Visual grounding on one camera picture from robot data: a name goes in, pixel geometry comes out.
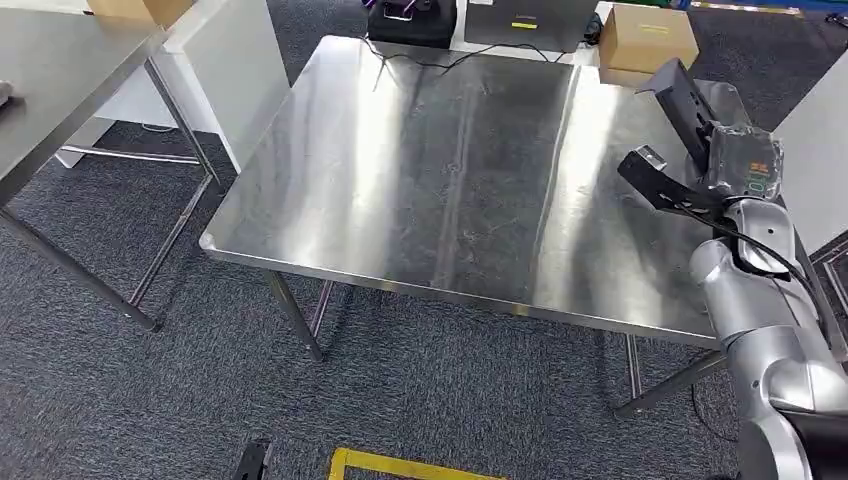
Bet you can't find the thin black cable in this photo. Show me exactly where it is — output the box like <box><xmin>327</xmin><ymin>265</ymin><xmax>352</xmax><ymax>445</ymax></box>
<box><xmin>360</xmin><ymin>35</ymin><xmax>579</xmax><ymax>75</ymax></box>

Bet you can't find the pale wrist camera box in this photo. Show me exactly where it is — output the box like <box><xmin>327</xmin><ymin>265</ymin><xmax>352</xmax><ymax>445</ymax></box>
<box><xmin>631</xmin><ymin>144</ymin><xmax>668</xmax><ymax>173</ymax></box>

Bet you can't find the large steel table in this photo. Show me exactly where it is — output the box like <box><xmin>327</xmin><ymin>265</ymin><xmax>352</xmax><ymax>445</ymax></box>
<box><xmin>198</xmin><ymin>34</ymin><xmax>848</xmax><ymax>420</ymax></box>

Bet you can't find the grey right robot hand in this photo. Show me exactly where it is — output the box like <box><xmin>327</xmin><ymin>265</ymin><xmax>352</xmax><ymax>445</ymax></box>
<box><xmin>699</xmin><ymin>121</ymin><xmax>787</xmax><ymax>201</ymax></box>

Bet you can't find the tan cardboard box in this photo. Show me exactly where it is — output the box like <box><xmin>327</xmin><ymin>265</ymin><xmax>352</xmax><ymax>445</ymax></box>
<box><xmin>86</xmin><ymin>0</ymin><xmax>197</xmax><ymax>29</ymax></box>

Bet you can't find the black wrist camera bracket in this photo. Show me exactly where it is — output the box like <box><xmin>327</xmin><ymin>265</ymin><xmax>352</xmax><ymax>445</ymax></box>
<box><xmin>616</xmin><ymin>153</ymin><xmax>730</xmax><ymax>215</ymax></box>

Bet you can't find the white cabinet panel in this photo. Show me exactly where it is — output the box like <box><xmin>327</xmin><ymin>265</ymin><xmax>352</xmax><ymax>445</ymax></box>
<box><xmin>55</xmin><ymin>0</ymin><xmax>293</xmax><ymax>175</ymax></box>

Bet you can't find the black floor cable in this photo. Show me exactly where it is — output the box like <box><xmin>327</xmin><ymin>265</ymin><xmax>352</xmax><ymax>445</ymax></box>
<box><xmin>690</xmin><ymin>382</ymin><xmax>738</xmax><ymax>444</ymax></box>

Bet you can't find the black case with purple handle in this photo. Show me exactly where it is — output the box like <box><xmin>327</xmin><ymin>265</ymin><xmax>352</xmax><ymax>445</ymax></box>
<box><xmin>365</xmin><ymin>0</ymin><xmax>460</xmax><ymax>50</ymax></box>

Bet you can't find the small steel table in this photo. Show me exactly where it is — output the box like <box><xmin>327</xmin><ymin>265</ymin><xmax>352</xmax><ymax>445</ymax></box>
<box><xmin>0</xmin><ymin>5</ymin><xmax>225</xmax><ymax>334</ymax></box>

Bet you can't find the brown cardboard box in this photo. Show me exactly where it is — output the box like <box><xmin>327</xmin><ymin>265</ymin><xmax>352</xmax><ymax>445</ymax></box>
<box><xmin>597</xmin><ymin>3</ymin><xmax>701</xmax><ymax>89</ymax></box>

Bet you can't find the black plastic plate panel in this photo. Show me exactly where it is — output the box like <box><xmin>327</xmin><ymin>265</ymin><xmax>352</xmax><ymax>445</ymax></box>
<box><xmin>637</xmin><ymin>56</ymin><xmax>725</xmax><ymax>178</ymax></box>

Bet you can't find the flat black box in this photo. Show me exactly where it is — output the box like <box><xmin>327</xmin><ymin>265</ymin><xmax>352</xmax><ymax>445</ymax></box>
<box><xmin>462</xmin><ymin>0</ymin><xmax>602</xmax><ymax>55</ymax></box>

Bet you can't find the pale side panel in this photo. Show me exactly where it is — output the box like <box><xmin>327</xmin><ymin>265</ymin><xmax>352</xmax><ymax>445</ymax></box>
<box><xmin>771</xmin><ymin>51</ymin><xmax>848</xmax><ymax>256</ymax></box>

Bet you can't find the yellow tape square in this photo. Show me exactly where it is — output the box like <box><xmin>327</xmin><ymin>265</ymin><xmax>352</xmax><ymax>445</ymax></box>
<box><xmin>327</xmin><ymin>447</ymin><xmax>506</xmax><ymax>480</ymax></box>

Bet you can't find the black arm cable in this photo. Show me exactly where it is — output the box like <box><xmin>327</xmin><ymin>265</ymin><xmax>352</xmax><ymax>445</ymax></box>
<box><xmin>674</xmin><ymin>203</ymin><xmax>824</xmax><ymax>316</ymax></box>

